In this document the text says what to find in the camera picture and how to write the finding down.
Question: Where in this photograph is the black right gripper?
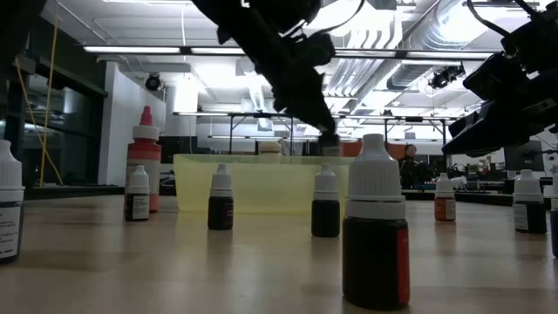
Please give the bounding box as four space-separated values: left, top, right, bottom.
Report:
441 69 558 159

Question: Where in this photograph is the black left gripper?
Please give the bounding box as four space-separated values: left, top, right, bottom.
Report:
216 12 341 145

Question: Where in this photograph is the small orange dropper bottle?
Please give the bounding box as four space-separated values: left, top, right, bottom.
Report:
434 172 458 222

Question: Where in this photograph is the small white-capped dropper bottle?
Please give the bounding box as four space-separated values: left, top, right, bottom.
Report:
513 168 548 235
310 162 341 239
125 164 151 222
0 139 25 265
207 163 235 231

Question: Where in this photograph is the small blue dropper bottle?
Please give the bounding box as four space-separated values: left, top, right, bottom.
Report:
549 173 558 259

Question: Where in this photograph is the large red bottle pink cap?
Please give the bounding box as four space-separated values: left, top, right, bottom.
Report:
126 105 162 214

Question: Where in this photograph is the small red-label dropper bottle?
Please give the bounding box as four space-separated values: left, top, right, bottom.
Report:
342 133 411 311

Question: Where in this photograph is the grey computer monitor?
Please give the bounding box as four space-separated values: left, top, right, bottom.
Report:
504 139 545 172

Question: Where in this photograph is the yellow sprinkled toy donut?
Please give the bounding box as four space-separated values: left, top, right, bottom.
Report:
260 141 283 157

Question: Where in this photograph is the black ceiling spotlight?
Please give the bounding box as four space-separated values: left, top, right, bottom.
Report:
427 64 466 91

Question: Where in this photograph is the person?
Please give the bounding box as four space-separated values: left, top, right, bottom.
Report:
398 143 431 189

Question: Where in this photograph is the orange partition panel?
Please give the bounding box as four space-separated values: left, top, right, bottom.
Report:
340 140 407 160

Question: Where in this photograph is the yellow translucent plastic tray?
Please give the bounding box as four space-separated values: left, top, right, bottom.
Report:
173 153 357 215

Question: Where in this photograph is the black computer monitor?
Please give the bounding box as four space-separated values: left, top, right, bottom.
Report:
157 135 199 165

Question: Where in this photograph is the long ceiling light bar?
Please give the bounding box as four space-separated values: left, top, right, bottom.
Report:
82 44 496 61

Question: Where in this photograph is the black workstation frame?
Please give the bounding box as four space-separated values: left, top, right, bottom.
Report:
173 111 459 157

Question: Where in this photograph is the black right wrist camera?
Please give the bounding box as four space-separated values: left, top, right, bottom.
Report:
461 50 531 104

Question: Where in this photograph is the silver ventilation duct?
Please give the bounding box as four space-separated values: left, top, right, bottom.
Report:
385 0 498 91

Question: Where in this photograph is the black round ceiling camera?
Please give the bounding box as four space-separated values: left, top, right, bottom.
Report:
144 72 163 92

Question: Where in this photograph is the yellow extension cable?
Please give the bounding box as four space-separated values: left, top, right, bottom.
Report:
14 0 65 188

